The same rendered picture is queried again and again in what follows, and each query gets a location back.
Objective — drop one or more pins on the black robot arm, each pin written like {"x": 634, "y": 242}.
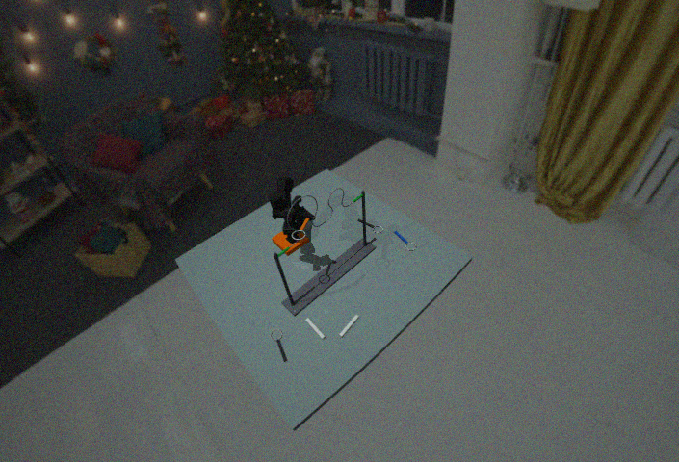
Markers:
{"x": 281, "y": 199}

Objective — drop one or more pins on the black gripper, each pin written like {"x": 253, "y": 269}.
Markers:
{"x": 300, "y": 213}

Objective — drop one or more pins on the white rectangular bar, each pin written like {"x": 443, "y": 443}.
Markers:
{"x": 349, "y": 326}
{"x": 315, "y": 328}

